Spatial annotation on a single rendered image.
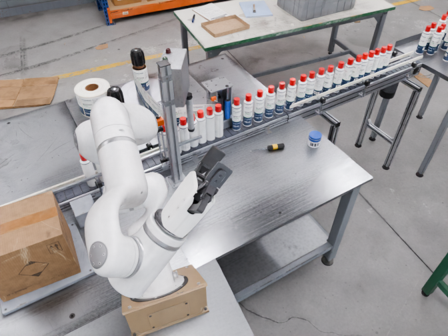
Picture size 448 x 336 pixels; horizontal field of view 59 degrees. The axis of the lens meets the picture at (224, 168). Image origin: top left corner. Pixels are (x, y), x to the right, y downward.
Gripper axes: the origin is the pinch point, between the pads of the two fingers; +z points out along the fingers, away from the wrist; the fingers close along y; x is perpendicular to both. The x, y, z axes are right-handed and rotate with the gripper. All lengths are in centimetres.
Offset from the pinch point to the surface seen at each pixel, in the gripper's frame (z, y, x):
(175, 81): -4, -97, 5
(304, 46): 87, -410, -124
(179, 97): -9, -100, 0
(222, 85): 4, -142, -20
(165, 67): -1, -94, 12
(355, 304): -52, -118, -163
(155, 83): -23, -195, 6
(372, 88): 60, -181, -110
